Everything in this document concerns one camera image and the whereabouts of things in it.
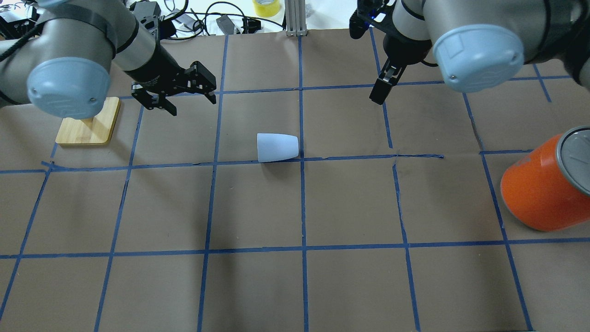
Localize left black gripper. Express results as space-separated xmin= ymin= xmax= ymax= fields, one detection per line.
xmin=124 ymin=44 xmax=217 ymax=116

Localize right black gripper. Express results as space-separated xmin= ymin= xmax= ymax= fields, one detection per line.
xmin=369 ymin=32 xmax=431 ymax=105

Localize white plastic cup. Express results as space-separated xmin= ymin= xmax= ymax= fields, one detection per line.
xmin=257 ymin=133 xmax=299 ymax=163

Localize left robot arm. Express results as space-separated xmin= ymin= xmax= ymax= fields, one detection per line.
xmin=0 ymin=0 xmax=217 ymax=119

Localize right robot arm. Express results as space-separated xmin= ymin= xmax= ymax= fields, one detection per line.
xmin=348 ymin=0 xmax=589 ymax=105

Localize wooden cup stand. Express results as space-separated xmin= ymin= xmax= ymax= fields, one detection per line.
xmin=55 ymin=97 xmax=121 ymax=146

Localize black power adapter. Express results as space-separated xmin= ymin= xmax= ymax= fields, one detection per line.
xmin=216 ymin=15 xmax=240 ymax=35

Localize yellow tape roll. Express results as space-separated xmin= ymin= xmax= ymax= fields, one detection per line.
xmin=252 ymin=0 xmax=281 ymax=18

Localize orange tin can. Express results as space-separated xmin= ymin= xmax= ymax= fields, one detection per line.
xmin=500 ymin=126 xmax=590 ymax=232

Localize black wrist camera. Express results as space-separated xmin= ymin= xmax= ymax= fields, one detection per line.
xmin=348 ymin=0 xmax=395 ymax=40

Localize aluminium frame post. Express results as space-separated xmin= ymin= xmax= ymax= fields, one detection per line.
xmin=284 ymin=0 xmax=308 ymax=36

